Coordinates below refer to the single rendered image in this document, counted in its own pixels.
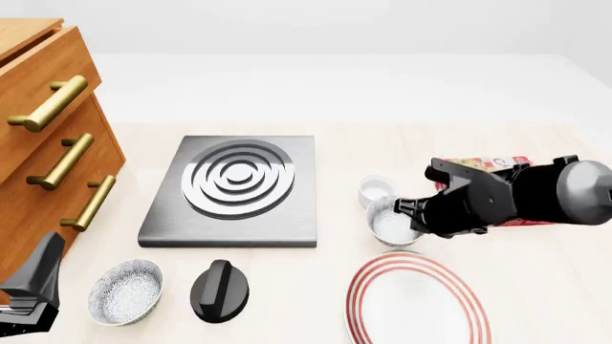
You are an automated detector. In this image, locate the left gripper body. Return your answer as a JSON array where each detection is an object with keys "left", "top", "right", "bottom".
[{"left": 0, "top": 295, "right": 61, "bottom": 336}]

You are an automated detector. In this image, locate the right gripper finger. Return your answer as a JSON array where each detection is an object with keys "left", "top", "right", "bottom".
[
  {"left": 392, "top": 196, "right": 434, "bottom": 221},
  {"left": 409, "top": 216, "right": 458, "bottom": 240}
]

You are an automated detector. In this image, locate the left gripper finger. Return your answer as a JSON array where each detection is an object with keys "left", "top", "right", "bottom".
[{"left": 0, "top": 231, "right": 66, "bottom": 310}]

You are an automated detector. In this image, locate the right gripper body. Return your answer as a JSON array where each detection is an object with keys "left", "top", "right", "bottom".
[{"left": 413, "top": 178, "right": 521, "bottom": 238}]

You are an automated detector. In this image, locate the patterned black and white bowl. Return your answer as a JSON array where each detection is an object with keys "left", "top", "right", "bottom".
[
  {"left": 365, "top": 195, "right": 426, "bottom": 248},
  {"left": 87, "top": 258, "right": 164, "bottom": 327}
]

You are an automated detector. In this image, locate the small white ramekin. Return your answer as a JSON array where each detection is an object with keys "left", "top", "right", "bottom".
[{"left": 358, "top": 174, "right": 399, "bottom": 209}]

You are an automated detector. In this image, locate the white plate with red rings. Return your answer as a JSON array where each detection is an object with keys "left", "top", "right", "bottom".
[{"left": 344, "top": 249, "right": 493, "bottom": 344}]

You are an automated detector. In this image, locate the flat black stove plate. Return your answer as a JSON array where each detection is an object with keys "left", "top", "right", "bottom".
[{"left": 137, "top": 135, "right": 318, "bottom": 249}]

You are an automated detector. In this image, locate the red printed food box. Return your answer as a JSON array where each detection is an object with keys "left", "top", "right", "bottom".
[{"left": 433, "top": 155, "right": 558, "bottom": 227}]

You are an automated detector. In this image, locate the round black stove knob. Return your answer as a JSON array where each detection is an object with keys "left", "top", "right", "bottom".
[{"left": 189, "top": 258, "right": 251, "bottom": 325}]

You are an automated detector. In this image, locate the wooden drawer standing slightly open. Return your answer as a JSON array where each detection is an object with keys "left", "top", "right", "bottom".
[{"left": 0, "top": 25, "right": 103, "bottom": 184}]

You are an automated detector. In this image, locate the wooden cabinet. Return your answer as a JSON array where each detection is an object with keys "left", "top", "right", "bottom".
[{"left": 0, "top": 17, "right": 127, "bottom": 306}]

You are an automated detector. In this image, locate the brass drawer handle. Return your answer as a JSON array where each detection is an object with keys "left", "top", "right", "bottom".
[
  {"left": 26, "top": 132, "right": 95, "bottom": 192},
  {"left": 6, "top": 75, "right": 89, "bottom": 133},
  {"left": 59, "top": 174, "right": 118, "bottom": 232}
]

